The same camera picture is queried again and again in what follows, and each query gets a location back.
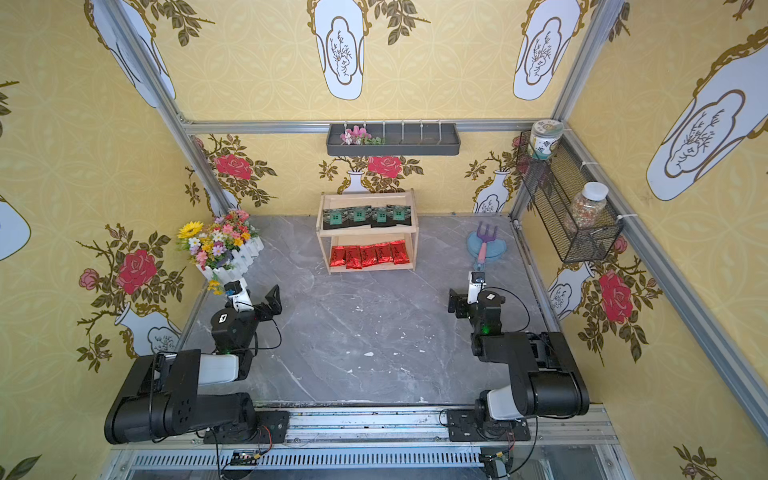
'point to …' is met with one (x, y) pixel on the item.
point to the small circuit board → (245, 458)
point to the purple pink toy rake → (484, 239)
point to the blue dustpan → (494, 248)
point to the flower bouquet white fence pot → (222, 248)
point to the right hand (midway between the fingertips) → (473, 288)
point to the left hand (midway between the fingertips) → (251, 289)
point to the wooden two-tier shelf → (357, 237)
